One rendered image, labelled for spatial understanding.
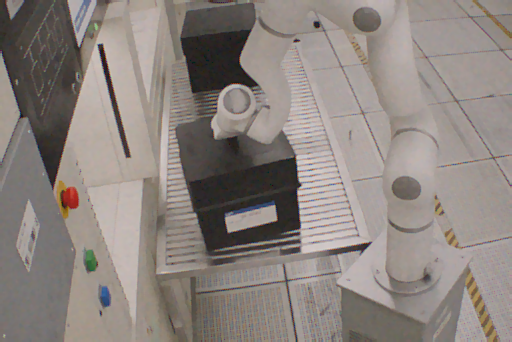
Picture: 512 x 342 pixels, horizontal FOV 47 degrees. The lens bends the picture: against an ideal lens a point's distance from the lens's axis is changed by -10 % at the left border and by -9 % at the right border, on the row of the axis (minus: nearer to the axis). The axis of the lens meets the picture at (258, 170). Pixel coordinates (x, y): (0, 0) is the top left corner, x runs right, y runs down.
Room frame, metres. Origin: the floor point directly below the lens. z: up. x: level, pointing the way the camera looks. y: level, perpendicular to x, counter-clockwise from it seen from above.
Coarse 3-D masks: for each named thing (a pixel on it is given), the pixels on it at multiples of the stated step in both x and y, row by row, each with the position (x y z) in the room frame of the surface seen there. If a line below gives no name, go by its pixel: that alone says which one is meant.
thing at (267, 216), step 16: (288, 192) 1.37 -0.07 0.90; (224, 208) 1.34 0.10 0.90; (240, 208) 1.34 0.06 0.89; (256, 208) 1.35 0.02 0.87; (272, 208) 1.36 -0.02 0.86; (288, 208) 1.36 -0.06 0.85; (208, 224) 1.33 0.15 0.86; (224, 224) 1.34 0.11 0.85; (240, 224) 1.34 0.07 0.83; (256, 224) 1.35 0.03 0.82; (272, 224) 1.36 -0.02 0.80; (288, 224) 1.36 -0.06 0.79; (208, 240) 1.33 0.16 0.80; (224, 240) 1.34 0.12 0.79; (240, 240) 1.34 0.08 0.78
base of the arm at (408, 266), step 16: (432, 224) 1.11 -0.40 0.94; (400, 240) 1.10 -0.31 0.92; (416, 240) 1.08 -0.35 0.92; (432, 240) 1.11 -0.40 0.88; (384, 256) 1.20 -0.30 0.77; (400, 256) 1.10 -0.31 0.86; (416, 256) 1.08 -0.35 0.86; (432, 256) 1.16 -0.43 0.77; (384, 272) 1.14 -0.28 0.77; (400, 272) 1.09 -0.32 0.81; (416, 272) 1.08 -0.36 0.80; (432, 272) 1.09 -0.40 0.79; (384, 288) 1.09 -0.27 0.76; (400, 288) 1.07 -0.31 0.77; (416, 288) 1.05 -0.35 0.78
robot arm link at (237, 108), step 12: (240, 84) 1.29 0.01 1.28; (228, 96) 1.27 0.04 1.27; (240, 96) 1.26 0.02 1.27; (252, 96) 1.27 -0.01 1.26; (228, 108) 1.24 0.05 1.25; (240, 108) 1.24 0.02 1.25; (252, 108) 1.25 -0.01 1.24; (228, 120) 1.25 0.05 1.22; (240, 120) 1.24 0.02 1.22; (252, 120) 1.26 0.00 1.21
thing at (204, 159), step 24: (192, 144) 1.49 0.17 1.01; (216, 144) 1.47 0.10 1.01; (240, 144) 1.45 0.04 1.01; (264, 144) 1.44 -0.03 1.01; (288, 144) 1.42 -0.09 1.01; (192, 168) 1.38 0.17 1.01; (216, 168) 1.36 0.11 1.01; (240, 168) 1.35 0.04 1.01; (264, 168) 1.35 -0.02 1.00; (288, 168) 1.36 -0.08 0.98; (192, 192) 1.33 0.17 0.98; (216, 192) 1.33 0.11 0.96; (240, 192) 1.34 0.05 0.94; (264, 192) 1.35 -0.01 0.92
